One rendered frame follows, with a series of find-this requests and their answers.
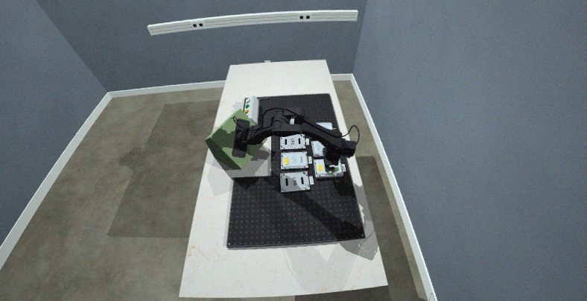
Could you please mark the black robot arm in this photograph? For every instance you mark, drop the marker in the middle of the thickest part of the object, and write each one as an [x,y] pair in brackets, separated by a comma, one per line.
[279,125]

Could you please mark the white control panel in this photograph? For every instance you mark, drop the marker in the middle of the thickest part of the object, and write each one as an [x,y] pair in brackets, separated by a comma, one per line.
[251,108]

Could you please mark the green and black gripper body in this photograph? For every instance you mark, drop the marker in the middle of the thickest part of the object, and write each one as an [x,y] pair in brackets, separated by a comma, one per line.
[328,160]

